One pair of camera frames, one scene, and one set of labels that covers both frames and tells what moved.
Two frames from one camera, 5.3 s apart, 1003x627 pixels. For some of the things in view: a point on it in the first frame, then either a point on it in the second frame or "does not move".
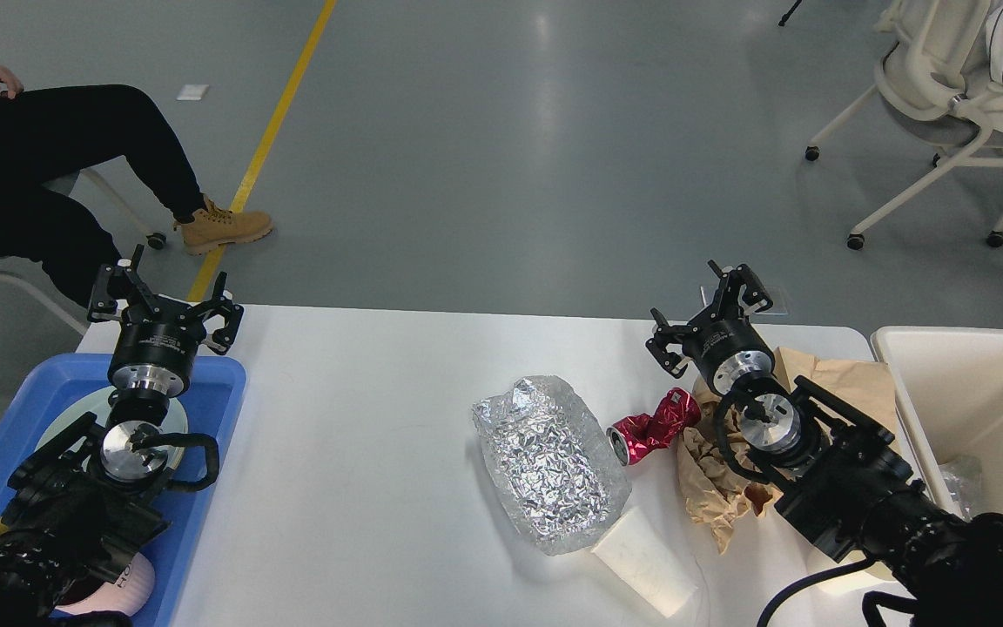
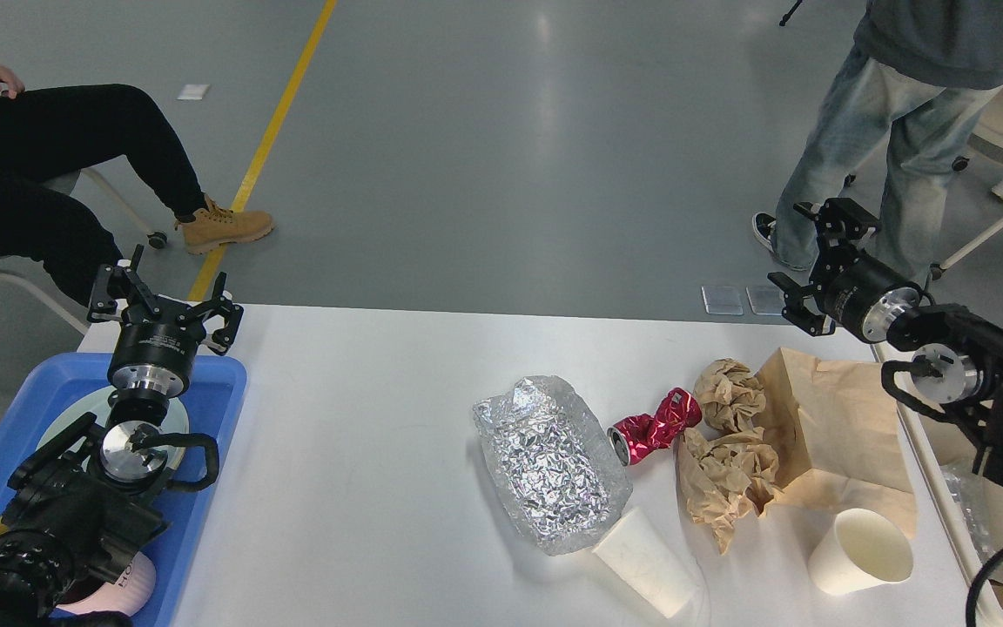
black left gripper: (158, 339) does not move
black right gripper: (720, 343) to (858, 293)
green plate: (98, 407) does not move
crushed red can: (631, 438) does not move
